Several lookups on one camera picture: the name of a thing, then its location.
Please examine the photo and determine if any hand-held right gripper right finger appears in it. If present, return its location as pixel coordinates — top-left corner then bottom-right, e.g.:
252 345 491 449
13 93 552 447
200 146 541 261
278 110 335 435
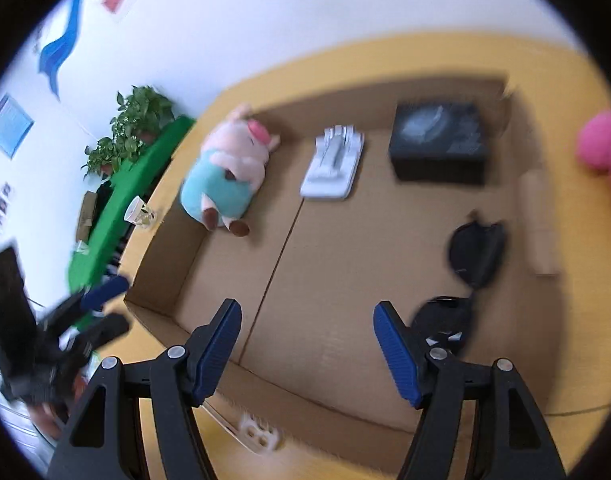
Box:
374 301 569 480

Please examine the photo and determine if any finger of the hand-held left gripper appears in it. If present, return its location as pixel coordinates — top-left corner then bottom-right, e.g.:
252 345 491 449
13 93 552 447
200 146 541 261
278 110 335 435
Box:
40 276 131 331
60 312 131 358

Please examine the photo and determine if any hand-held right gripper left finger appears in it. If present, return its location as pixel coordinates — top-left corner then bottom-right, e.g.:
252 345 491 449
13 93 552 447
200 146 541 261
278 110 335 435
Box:
45 298 243 480

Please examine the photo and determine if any large brown cardboard box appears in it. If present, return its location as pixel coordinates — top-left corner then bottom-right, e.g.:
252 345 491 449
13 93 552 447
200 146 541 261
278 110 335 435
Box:
122 74 571 480

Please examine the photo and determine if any pink pig plush toy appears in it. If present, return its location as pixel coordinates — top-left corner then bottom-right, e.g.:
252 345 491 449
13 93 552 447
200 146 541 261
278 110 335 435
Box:
179 102 281 237

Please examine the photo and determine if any yellow desktop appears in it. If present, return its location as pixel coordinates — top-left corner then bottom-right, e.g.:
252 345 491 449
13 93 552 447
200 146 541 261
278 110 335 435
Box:
100 30 611 480

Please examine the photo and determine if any black round case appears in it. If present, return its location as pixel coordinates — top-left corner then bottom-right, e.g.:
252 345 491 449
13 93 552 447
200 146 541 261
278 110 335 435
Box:
408 297 479 356

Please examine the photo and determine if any small brown cardboard box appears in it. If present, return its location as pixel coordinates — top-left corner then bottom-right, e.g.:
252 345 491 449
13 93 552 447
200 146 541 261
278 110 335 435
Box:
75 191 99 241

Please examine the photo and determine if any patterned paper cup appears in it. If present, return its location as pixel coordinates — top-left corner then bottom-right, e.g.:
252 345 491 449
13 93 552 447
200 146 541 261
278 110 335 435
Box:
124 197 159 231

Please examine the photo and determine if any white plastic clip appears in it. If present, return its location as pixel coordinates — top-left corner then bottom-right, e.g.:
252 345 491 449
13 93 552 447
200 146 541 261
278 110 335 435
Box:
238 412 281 456

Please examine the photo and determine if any green cloth covered table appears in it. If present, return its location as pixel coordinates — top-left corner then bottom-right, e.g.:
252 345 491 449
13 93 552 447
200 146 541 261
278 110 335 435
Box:
68 116 196 293

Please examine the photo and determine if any green potted plant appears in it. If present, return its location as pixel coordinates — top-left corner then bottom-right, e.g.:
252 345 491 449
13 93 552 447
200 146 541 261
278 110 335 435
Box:
110 85 176 148
82 137 131 182

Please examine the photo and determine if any white plastic tray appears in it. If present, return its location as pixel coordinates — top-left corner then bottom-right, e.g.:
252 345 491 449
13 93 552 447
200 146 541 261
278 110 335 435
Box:
299 124 366 202

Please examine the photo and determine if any black box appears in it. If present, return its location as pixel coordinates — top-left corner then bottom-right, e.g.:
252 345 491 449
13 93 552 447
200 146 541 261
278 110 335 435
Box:
389 101 487 186

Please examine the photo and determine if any blue framed wall poster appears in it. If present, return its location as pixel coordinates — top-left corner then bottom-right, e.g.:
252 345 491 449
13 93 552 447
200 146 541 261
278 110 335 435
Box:
0 94 35 158

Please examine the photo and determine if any blue wall decal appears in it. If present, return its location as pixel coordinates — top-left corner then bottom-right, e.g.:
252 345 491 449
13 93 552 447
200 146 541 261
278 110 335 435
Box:
38 0 86 102

